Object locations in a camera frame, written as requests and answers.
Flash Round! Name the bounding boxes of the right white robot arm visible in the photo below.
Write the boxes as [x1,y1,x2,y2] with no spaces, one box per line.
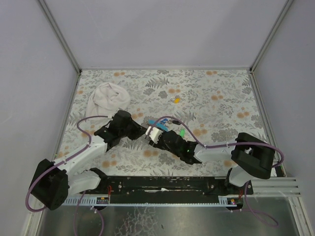
[146,127,275,187]

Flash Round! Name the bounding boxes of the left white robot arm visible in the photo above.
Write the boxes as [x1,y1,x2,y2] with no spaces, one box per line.
[25,110,147,212]

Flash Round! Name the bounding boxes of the green tag key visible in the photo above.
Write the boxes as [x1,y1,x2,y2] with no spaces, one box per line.
[179,129,185,138]

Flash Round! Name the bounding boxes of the black tag key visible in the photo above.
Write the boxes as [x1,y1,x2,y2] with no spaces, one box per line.
[171,119,181,125]

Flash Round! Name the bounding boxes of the white crumpled cloth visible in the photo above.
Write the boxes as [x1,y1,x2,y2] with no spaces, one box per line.
[86,82,131,117]

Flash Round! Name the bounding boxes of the yellow tag key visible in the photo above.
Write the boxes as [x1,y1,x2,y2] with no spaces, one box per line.
[171,95,181,104]

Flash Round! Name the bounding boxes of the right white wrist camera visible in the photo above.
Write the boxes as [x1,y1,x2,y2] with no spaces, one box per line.
[145,126,163,144]

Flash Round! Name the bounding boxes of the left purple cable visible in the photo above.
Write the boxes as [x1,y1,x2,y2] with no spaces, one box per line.
[26,115,113,212]

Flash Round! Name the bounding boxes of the purple cable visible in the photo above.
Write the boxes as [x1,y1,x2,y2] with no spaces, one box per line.
[154,116,285,227]
[26,115,113,212]

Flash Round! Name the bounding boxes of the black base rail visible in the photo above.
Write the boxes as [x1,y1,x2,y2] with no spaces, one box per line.
[86,176,253,205]

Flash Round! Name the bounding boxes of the aluminium frame profiles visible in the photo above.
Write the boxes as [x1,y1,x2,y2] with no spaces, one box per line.
[36,0,315,236]

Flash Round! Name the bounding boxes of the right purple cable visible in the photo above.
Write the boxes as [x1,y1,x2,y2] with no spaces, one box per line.
[154,116,285,227]

